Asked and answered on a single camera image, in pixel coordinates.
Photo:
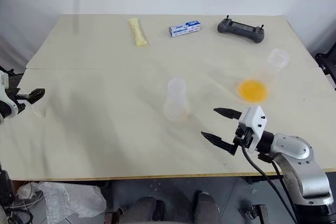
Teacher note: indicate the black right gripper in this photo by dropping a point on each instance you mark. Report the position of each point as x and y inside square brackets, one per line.
[242, 135]

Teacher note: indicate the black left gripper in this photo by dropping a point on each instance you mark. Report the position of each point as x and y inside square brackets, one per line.
[16, 96]

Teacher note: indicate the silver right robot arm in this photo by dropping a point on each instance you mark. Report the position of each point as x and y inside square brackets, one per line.
[296, 150]

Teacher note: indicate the clear flask with orange liquid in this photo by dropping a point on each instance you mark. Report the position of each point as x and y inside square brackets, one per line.
[253, 90]

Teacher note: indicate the empty clear plastic flask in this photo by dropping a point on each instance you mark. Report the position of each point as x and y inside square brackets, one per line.
[175, 100]

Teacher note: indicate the dark rounded shape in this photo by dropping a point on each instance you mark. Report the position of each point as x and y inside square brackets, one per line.
[207, 208]
[143, 209]

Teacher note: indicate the grey remote controller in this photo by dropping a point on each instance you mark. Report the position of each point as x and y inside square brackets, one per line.
[240, 28]

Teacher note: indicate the black stand under table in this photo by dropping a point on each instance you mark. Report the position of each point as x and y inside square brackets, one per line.
[5, 195]

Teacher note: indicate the blue and white box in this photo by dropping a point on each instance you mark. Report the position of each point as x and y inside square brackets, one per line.
[185, 28]

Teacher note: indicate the crumpled clear plastic bag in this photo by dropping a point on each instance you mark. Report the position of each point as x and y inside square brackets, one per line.
[68, 199]

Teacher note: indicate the yellow sachet packet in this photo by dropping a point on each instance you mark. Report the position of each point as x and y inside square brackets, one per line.
[138, 33]

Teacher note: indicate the black equipment beside table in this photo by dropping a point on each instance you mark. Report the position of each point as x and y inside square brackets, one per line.
[326, 64]

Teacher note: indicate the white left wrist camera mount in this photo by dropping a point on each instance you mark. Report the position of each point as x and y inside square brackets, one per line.
[7, 100]

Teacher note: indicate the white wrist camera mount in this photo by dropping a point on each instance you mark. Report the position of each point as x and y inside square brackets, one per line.
[7, 100]
[254, 120]

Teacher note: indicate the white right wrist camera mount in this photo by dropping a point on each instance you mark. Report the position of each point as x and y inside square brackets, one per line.
[254, 120]

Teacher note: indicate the black bracket under table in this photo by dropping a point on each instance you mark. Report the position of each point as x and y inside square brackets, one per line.
[258, 211]

